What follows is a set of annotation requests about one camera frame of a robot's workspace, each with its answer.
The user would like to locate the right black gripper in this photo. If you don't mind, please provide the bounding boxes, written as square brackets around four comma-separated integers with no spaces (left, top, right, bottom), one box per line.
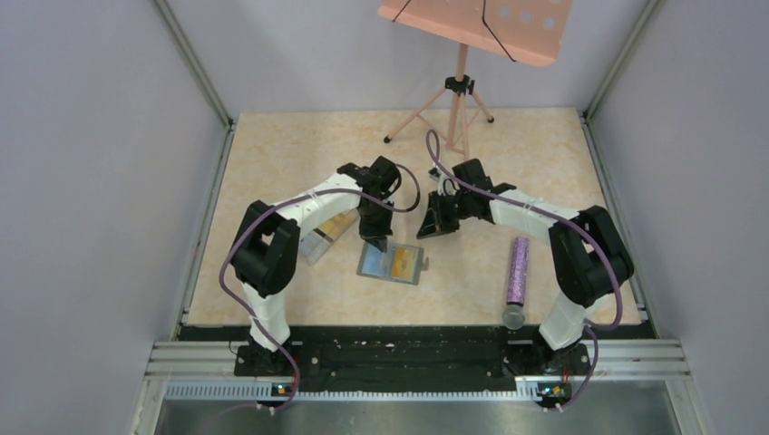
[418,189,473,239]

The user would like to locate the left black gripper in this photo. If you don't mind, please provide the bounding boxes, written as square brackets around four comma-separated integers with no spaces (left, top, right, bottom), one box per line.
[358,198,394,253]

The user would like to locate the silver VIP card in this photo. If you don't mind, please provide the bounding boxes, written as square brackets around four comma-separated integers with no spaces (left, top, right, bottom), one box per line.
[357,243,388,278]

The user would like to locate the clear plastic card box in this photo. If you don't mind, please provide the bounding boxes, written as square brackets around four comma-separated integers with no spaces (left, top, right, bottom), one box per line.
[299,210,358,266]

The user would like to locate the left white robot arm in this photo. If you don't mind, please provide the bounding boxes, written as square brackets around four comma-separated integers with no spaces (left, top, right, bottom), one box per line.
[219,156,408,381]

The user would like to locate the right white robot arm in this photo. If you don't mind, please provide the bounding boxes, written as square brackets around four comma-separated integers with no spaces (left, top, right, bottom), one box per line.
[416,159,635,373]

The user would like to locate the purple glitter microphone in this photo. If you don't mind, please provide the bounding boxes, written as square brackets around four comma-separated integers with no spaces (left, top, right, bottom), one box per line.
[502,237,530,331]

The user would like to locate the pink music stand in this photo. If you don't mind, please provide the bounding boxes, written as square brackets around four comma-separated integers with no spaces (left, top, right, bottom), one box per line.
[377,1,578,159]

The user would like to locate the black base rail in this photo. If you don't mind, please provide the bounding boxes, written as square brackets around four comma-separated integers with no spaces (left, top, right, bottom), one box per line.
[177,324,656,398]

